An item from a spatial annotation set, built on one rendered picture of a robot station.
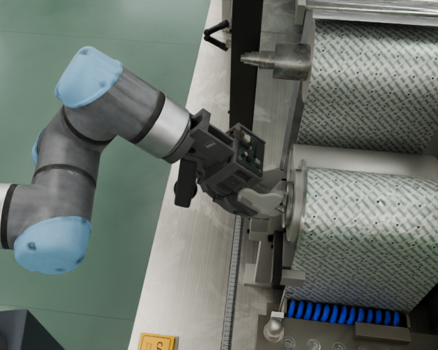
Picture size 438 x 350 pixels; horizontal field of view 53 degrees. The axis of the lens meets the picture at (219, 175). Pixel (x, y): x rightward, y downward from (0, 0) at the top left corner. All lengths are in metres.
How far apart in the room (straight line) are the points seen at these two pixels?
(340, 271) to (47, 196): 0.48
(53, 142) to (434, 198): 0.53
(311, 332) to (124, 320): 1.24
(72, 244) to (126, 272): 1.57
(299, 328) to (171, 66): 2.34
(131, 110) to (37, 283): 1.69
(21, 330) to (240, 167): 0.67
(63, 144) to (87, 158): 0.03
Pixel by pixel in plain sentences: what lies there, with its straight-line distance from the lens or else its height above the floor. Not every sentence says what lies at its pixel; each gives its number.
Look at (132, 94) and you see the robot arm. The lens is 0.53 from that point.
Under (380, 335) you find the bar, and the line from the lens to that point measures 0.87.
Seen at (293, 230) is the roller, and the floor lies 1.26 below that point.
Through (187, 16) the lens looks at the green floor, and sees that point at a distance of 3.43.
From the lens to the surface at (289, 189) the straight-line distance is 0.68.
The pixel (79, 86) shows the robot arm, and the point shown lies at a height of 1.51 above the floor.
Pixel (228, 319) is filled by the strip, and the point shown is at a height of 0.90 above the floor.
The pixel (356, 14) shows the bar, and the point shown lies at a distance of 0.78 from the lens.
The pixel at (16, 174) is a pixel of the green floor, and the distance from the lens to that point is 2.55.
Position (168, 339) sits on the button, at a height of 0.92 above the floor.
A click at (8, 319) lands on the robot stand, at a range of 1.09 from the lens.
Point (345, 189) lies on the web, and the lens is 0.67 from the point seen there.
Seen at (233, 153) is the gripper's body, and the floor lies 1.41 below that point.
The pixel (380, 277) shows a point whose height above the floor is 1.16.
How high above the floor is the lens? 1.83
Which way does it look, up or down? 52 degrees down
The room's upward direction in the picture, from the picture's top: straight up
